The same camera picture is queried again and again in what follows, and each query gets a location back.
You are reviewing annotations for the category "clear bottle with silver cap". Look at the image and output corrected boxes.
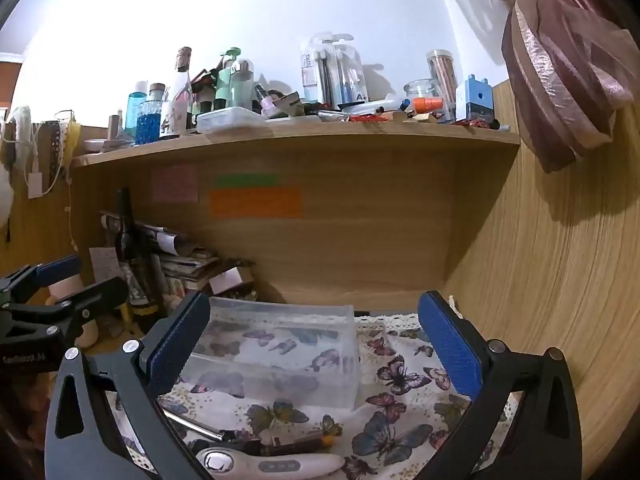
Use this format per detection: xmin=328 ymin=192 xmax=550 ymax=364
xmin=229 ymin=59 xmax=256 ymax=110

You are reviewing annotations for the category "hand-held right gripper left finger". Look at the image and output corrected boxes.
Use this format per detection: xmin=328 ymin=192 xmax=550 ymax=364
xmin=44 ymin=290 xmax=216 ymax=480

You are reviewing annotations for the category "blue pencil sharpener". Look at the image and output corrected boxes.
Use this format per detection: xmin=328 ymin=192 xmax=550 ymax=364
xmin=455 ymin=75 xmax=493 ymax=123

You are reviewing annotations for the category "green sticky note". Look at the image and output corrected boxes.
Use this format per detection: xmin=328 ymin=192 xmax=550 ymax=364
xmin=214 ymin=173 xmax=281 ymax=188

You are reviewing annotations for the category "white handwritten note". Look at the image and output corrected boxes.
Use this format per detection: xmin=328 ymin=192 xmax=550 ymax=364
xmin=89 ymin=246 xmax=123 ymax=286

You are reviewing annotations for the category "clear tube of pencils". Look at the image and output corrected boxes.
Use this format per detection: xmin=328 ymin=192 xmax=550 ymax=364
xmin=426 ymin=49 xmax=458 ymax=111

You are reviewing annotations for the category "blue mouthwash bottle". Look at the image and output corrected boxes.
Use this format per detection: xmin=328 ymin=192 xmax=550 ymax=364
xmin=125 ymin=80 xmax=150 ymax=141

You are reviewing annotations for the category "white paper tag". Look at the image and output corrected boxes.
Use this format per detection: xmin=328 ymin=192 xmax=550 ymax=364
xmin=209 ymin=266 xmax=243 ymax=295

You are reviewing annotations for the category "butterfly print cloth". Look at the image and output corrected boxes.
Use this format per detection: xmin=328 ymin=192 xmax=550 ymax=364
xmin=115 ymin=310 xmax=521 ymax=480

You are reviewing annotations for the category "small pink bottle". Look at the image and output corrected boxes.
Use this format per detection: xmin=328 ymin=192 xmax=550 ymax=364
xmin=260 ymin=91 xmax=283 ymax=120

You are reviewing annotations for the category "pink curtain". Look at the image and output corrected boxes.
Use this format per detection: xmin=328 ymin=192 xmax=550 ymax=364
xmin=410 ymin=0 xmax=640 ymax=173

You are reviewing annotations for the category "mint green pump bottle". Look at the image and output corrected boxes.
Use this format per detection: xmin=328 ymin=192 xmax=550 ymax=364
xmin=215 ymin=46 xmax=241 ymax=110

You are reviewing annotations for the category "rolled magazine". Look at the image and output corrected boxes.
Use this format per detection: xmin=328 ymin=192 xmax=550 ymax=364
xmin=100 ymin=210 xmax=182 ymax=256

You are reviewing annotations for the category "dark wine bottle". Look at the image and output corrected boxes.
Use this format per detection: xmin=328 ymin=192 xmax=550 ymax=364
xmin=114 ymin=187 xmax=163 ymax=318

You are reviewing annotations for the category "clear plastic storage box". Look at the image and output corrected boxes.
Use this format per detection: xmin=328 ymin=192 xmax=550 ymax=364
xmin=177 ymin=296 xmax=362 ymax=411

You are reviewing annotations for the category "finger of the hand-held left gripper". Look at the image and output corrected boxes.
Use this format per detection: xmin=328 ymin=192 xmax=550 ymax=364
xmin=0 ymin=276 xmax=129 ymax=348
xmin=0 ymin=255 xmax=83 ymax=307

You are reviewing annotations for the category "stack of papers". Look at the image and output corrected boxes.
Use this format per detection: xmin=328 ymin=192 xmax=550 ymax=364
xmin=150 ymin=245 xmax=256 ymax=301

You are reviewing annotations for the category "glass bottle with blue liquid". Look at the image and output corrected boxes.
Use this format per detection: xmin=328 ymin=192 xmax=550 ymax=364
xmin=136 ymin=82 xmax=166 ymax=145

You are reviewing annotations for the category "white oval plastic container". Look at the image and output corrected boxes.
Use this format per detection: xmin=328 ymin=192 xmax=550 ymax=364
xmin=196 ymin=106 xmax=266 ymax=135

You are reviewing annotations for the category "pink sticky note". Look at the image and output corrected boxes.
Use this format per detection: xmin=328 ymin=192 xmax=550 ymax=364
xmin=152 ymin=164 xmax=200 ymax=204

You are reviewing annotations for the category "blister pack of brushes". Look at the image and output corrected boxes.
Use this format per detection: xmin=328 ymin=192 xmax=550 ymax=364
xmin=332 ymin=35 xmax=371 ymax=106
xmin=300 ymin=34 xmax=335 ymax=103

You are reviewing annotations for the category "clear bottle with white label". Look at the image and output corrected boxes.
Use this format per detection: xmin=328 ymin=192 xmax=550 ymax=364
xmin=160 ymin=46 xmax=195 ymax=141

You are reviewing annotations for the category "wooden shelf board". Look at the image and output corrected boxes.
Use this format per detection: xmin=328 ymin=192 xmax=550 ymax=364
xmin=70 ymin=122 xmax=522 ymax=168

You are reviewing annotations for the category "orange sticky note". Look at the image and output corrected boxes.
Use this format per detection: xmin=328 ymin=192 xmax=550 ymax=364
xmin=209 ymin=186 xmax=304 ymax=219

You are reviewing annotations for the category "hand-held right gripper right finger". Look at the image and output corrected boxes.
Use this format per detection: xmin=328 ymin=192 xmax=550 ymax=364
xmin=415 ymin=290 xmax=583 ymax=480

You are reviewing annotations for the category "glass jar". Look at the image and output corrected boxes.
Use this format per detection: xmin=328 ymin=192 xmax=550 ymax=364
xmin=403 ymin=79 xmax=443 ymax=111

